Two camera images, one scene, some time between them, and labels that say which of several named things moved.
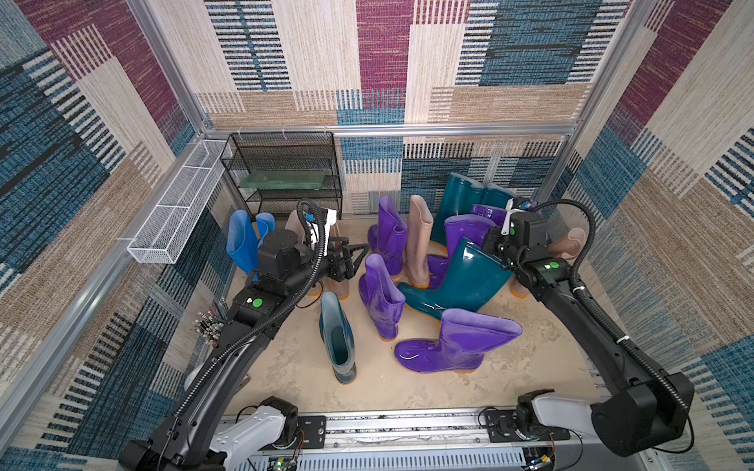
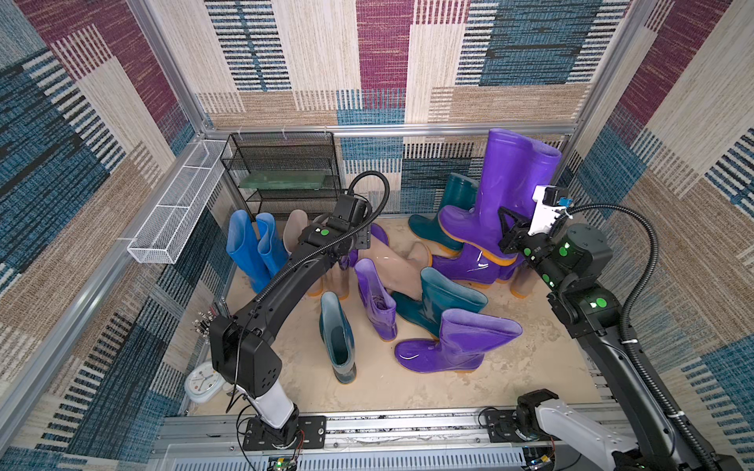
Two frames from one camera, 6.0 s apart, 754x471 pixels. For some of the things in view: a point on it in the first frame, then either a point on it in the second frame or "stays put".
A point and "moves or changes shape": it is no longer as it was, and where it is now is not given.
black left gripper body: x=334 y=271 -> x=362 y=240
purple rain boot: x=389 y=237 moves or changes shape
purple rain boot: x=470 y=227 -> x=474 y=267
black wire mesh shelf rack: x=279 y=172 stays put
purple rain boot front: x=464 y=339 stays put
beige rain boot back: x=419 y=220 -> x=401 y=273
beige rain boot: x=340 y=287 stays put
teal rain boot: x=476 y=276 moves or changes shape
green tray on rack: x=284 y=180 stays put
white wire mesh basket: x=166 y=229 stays put
